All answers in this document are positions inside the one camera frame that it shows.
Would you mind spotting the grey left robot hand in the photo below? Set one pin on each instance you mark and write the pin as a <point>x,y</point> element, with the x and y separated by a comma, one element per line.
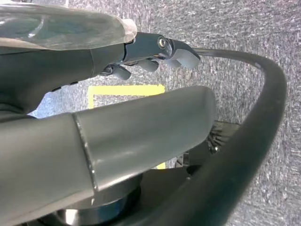
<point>59,62</point>

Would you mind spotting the yellow floor tape square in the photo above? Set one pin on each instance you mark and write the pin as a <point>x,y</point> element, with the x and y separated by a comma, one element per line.
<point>129,90</point>

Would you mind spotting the silver robot body shell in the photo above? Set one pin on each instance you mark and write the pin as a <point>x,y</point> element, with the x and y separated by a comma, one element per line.
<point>141,131</point>

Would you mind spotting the chrome round disc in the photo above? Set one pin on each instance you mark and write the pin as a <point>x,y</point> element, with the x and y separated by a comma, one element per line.
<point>105,212</point>

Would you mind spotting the dark grey machine base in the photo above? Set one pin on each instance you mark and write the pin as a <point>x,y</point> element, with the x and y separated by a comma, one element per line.
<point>164,187</point>

